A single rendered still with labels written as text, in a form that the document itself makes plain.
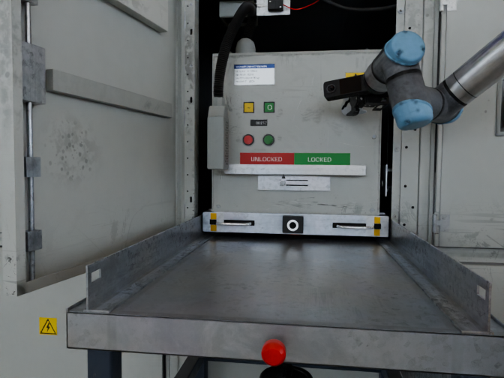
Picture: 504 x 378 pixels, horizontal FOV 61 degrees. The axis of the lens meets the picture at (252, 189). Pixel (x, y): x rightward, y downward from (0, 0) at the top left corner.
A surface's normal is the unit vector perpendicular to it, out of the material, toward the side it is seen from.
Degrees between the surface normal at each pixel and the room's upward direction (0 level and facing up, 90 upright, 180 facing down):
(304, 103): 90
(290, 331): 90
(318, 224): 90
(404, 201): 90
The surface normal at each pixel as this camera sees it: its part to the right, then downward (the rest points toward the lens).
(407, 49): 0.13, -0.21
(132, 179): 0.95, 0.03
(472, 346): -0.13, 0.05
